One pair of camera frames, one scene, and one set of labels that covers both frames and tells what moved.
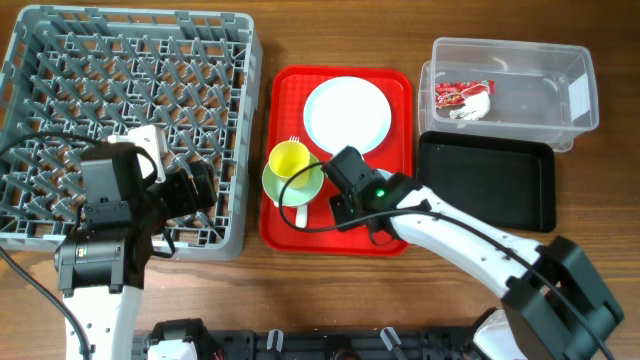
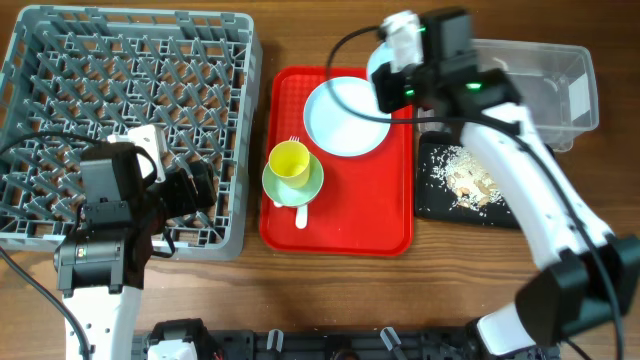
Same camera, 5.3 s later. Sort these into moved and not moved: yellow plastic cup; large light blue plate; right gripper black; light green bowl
Moved: right gripper black
Not moved: light green bowl; yellow plastic cup; large light blue plate
